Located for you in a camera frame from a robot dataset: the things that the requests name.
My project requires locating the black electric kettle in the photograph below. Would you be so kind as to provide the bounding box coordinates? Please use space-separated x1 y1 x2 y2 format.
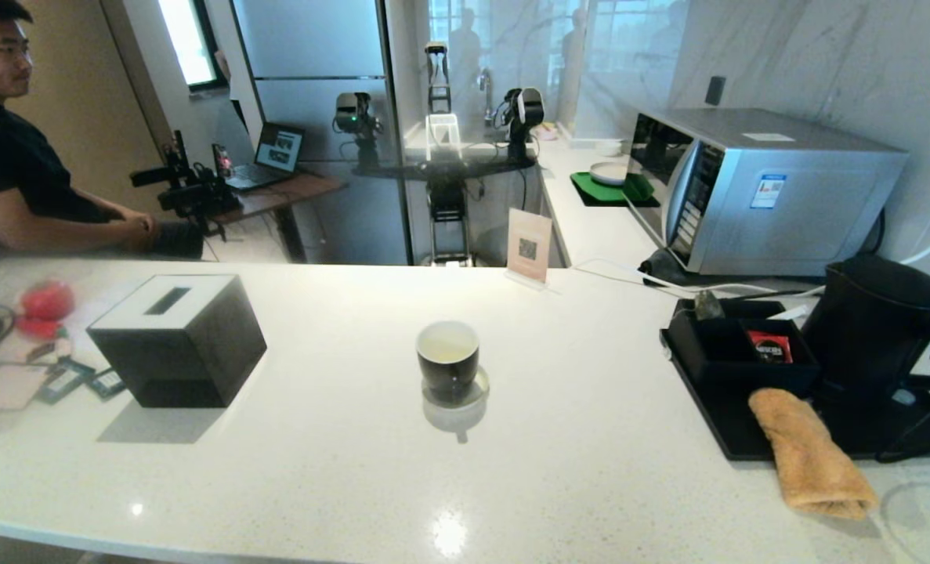
800 255 930 408

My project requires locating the orange folded towel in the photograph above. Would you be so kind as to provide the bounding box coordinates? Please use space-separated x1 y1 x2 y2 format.
749 388 879 521

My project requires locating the red coffee sachet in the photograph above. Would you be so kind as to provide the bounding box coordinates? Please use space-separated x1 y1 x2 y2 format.
747 331 794 364

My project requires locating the silver microwave oven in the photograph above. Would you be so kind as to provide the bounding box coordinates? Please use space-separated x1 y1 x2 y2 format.
625 108 910 278

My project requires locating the black sachet organizer box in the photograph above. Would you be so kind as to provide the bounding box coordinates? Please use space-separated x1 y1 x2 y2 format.
666 300 822 396

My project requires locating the black serving tray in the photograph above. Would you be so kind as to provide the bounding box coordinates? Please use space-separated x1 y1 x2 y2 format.
659 302 930 463

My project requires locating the white bowl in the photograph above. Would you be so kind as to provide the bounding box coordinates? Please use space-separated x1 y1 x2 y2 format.
588 161 630 187

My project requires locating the green tray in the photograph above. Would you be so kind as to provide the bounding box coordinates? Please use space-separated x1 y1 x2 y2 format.
570 172 660 209

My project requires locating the beige QR code sign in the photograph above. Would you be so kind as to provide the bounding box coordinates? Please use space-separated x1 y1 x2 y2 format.
504 208 553 292

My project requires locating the round glass coaster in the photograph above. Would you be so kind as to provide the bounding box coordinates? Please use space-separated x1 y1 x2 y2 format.
422 368 490 410

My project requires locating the black cup white inside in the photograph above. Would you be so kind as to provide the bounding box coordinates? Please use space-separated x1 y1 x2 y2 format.
416 320 481 406

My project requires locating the background robot torso column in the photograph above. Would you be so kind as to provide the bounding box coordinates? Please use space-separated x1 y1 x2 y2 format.
424 41 469 266

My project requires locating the metal faucet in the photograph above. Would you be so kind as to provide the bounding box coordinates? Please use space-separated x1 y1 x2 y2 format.
476 67 498 128

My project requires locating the dark curved tabletop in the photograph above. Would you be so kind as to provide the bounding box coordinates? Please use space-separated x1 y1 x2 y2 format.
353 155 540 183

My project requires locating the wooden desk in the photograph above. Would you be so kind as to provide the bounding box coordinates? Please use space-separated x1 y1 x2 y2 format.
212 174 349 265

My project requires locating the open laptop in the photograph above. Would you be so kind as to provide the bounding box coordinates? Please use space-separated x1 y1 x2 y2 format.
226 124 306 193

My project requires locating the frosted glass partition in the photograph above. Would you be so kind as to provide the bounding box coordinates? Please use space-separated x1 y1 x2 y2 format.
230 0 414 267

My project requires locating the black tissue box white top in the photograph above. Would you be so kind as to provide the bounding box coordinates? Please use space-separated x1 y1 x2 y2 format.
87 274 268 410

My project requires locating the black teleoperation rig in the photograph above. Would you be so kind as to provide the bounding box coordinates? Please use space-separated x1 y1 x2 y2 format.
130 131 244 238

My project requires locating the dark green card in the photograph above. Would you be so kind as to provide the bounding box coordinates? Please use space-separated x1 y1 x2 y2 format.
87 367 128 400
36 362 83 405

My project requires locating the red round object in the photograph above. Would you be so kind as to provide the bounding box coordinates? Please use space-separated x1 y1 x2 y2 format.
20 280 75 322

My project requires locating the light brown wooden door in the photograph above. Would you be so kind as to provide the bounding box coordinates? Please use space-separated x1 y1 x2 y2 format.
10 0 169 236

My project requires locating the red chili toy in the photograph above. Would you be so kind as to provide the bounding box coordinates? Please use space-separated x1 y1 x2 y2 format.
16 316 64 340

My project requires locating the pink pad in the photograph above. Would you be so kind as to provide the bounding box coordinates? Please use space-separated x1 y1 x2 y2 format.
0 363 46 414

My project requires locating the person black t-shirt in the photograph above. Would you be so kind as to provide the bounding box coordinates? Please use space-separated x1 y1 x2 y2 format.
0 0 205 261

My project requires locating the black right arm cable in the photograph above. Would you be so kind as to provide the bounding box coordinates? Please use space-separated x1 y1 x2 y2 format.
876 382 930 463

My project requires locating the window with dark frame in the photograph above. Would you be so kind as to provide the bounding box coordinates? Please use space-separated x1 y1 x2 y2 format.
157 0 229 96

